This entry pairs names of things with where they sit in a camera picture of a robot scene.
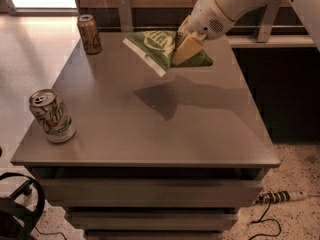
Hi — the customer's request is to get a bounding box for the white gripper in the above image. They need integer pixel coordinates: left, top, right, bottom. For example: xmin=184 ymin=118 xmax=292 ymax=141
xmin=172 ymin=0 xmax=235 ymax=66

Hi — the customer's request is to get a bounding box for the green jalapeno chip bag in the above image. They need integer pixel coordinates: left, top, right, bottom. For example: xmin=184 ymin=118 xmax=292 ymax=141
xmin=123 ymin=30 xmax=213 ymax=77

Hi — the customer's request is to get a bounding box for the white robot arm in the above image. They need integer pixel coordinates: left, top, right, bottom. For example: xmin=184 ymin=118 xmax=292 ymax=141
xmin=172 ymin=0 xmax=320 ymax=66

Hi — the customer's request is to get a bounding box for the brown soda can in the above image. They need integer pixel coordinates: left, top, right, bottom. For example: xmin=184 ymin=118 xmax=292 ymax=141
xmin=77 ymin=14 xmax=102 ymax=54

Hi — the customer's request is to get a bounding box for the white green 7up can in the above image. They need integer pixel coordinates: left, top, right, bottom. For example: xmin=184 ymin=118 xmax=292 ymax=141
xmin=29 ymin=89 xmax=75 ymax=143

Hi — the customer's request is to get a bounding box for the grey drawer cabinet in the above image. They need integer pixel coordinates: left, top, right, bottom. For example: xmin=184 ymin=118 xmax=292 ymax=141
xmin=12 ymin=33 xmax=279 ymax=240

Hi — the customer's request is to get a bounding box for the white power strip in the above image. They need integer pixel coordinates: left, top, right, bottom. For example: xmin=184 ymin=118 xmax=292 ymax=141
xmin=255 ymin=191 xmax=308 ymax=204

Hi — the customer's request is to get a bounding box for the grey wall shelf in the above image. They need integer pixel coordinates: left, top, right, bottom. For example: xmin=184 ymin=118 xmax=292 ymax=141
xmin=227 ymin=35 xmax=316 ymax=49

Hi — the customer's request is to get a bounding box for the left metal bracket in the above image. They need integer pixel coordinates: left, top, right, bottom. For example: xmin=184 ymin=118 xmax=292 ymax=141
xmin=117 ymin=0 xmax=134 ymax=32

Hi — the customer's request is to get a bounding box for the metal bracket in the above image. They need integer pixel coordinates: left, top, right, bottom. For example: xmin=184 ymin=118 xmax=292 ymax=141
xmin=117 ymin=0 xmax=134 ymax=32
xmin=254 ymin=0 xmax=281 ymax=43

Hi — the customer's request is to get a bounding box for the right metal bracket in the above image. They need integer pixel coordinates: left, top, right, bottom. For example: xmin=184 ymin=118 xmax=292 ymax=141
xmin=254 ymin=0 xmax=281 ymax=43

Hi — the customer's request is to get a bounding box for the black power cable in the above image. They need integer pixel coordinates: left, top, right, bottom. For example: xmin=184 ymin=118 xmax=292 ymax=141
xmin=248 ymin=200 xmax=283 ymax=240

